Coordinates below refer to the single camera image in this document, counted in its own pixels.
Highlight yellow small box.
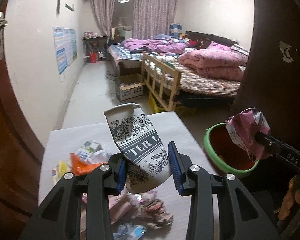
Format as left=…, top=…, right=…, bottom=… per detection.
left=52, top=160, right=69, bottom=185

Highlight orange snack bag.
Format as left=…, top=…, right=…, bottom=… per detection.
left=70, top=153, right=106, bottom=176

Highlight pink snack wrapper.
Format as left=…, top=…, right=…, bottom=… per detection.
left=225, top=108, right=271, bottom=163

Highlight white blue milk carton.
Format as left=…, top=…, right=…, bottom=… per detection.
left=75, top=140, right=111, bottom=164

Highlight white printed paper cup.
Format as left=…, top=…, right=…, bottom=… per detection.
left=104, top=103, right=171, bottom=193

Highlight blue white snack wrapper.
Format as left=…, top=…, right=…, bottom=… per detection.
left=113, top=223, right=147, bottom=240

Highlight brown paper ball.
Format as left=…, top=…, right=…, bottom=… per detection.
left=135, top=191, right=174, bottom=230

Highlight green rimmed red trash bin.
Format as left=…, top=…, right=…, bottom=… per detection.
left=203, top=122, right=258, bottom=178

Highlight person right hand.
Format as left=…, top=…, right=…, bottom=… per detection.
left=278, top=176, right=300, bottom=220

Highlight brown wooden door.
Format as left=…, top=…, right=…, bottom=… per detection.
left=0, top=0, right=44, bottom=239

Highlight dark wardrobe side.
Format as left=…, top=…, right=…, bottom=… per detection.
left=233, top=0, right=300, bottom=151

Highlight pink folded quilt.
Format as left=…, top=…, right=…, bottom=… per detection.
left=178, top=43, right=248, bottom=82

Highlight bed with checkered sheet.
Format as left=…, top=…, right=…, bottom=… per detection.
left=108, top=31, right=249, bottom=106

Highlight yellow plastic crate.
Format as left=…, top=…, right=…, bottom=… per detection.
left=148, top=92, right=165, bottom=114

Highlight cardboard box on floor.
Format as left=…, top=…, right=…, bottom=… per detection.
left=115, top=74, right=144, bottom=101

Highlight red bucket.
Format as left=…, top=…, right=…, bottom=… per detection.
left=88, top=51, right=98, bottom=63

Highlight dark side table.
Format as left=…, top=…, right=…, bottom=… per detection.
left=82, top=35, right=108, bottom=64

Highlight blue white striped pillow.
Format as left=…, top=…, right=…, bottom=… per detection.
left=168, top=23, right=182, bottom=37

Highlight purple rumpled blanket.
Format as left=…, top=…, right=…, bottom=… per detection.
left=121, top=38, right=188, bottom=54

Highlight pink curtains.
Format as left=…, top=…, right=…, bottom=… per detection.
left=91, top=0, right=178, bottom=40

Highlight wooden bed rail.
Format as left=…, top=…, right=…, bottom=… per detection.
left=141, top=52, right=181, bottom=112

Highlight blue wall poster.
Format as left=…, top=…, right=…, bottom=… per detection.
left=53, top=27, right=77, bottom=75

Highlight silver door handle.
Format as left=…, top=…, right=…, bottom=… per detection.
left=0, top=11, right=8, bottom=61

